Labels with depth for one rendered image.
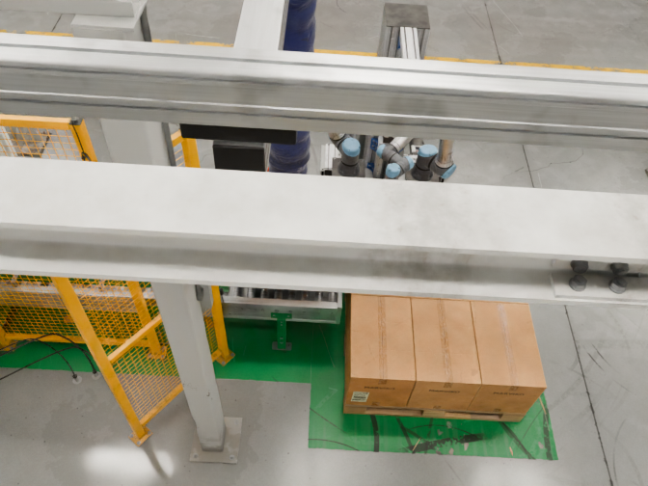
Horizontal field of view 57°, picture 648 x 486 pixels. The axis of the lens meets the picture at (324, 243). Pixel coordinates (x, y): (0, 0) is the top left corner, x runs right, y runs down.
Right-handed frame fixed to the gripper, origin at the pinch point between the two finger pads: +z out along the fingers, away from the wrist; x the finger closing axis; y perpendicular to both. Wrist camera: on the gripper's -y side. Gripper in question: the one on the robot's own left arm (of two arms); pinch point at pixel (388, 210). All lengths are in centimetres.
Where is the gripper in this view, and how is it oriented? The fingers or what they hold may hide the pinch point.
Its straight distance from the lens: 354.4
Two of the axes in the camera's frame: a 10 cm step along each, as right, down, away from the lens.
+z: -0.5, 6.2, 7.8
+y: -10.0, -0.9, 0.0
